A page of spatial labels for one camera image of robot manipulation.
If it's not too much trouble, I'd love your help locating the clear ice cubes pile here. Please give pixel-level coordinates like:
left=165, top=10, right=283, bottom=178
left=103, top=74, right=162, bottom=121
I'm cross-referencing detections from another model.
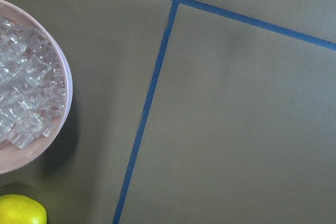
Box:
left=1, top=17, right=66, bottom=150

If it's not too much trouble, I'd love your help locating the pink bowl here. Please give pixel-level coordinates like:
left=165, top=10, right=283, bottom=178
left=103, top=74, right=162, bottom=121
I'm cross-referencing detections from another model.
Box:
left=1, top=0, right=73, bottom=174

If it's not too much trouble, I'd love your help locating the yellow lemon near bowl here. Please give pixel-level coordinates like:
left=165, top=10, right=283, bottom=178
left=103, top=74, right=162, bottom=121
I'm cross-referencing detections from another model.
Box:
left=1, top=194, right=47, bottom=223

